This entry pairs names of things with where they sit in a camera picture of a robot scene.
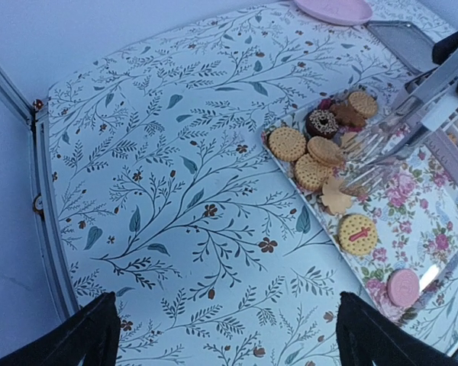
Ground brown leaf cookie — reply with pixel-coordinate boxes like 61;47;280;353
330;104;366;128

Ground pink round cookie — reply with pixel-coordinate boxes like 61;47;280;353
387;268;420;307

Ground round biscuit top right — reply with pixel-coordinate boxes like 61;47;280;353
348;91;379;118

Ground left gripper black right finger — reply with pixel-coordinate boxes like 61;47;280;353
336;291;458;366

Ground chocolate sprinkle donut cookie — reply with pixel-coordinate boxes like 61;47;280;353
305;109;339;140

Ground floral cookie tray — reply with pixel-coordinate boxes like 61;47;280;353
261;85;458;329

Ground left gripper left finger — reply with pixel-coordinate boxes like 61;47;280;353
0;292;121;365

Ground metal tongs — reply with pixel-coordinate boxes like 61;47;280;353
340;48;458;195

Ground left aluminium post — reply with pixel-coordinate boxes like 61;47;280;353
0;66;36;126

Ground pink plate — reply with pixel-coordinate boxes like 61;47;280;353
294;0;373;26

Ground metal tin lid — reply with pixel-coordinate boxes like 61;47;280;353
366;21;436;75

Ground floral tablecloth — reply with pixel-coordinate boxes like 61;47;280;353
48;2;458;365

